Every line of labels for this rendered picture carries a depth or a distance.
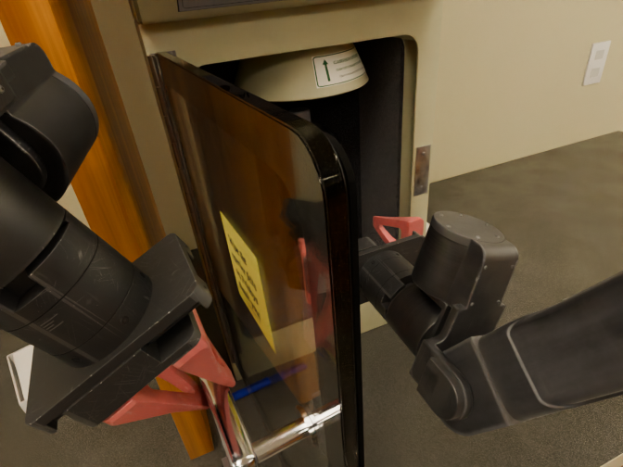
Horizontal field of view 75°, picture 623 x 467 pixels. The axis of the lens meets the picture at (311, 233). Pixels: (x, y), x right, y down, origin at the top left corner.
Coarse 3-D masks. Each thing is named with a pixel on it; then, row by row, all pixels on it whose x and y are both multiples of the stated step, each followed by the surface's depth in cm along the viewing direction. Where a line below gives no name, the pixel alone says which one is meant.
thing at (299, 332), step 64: (192, 128) 29; (256, 128) 16; (192, 192) 40; (256, 192) 19; (320, 192) 12; (256, 256) 23; (320, 256) 14; (320, 320) 16; (256, 384) 42; (320, 384) 19; (320, 448) 24
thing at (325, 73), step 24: (312, 48) 45; (336, 48) 46; (240, 72) 49; (264, 72) 46; (288, 72) 45; (312, 72) 45; (336, 72) 46; (360, 72) 49; (264, 96) 46; (288, 96) 45; (312, 96) 45
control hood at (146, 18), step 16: (144, 0) 31; (160, 0) 31; (176, 0) 32; (288, 0) 36; (304, 0) 36; (320, 0) 37; (336, 0) 38; (144, 16) 32; (160, 16) 33; (176, 16) 33; (192, 16) 34; (208, 16) 35
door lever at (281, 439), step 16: (208, 384) 27; (208, 400) 26; (224, 400) 26; (224, 416) 25; (240, 416) 25; (304, 416) 24; (224, 432) 24; (240, 432) 24; (272, 432) 24; (288, 432) 24; (304, 432) 24; (224, 448) 23; (240, 448) 23; (256, 448) 23; (272, 448) 23; (224, 464) 22; (240, 464) 22; (256, 464) 23
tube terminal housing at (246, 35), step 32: (128, 0) 42; (352, 0) 41; (384, 0) 42; (416, 0) 44; (160, 32) 36; (192, 32) 37; (224, 32) 38; (256, 32) 39; (288, 32) 40; (320, 32) 41; (352, 32) 42; (384, 32) 44; (416, 32) 45; (192, 64) 38; (416, 64) 50; (416, 96) 49; (416, 128) 51; (192, 224) 50; (384, 320) 66
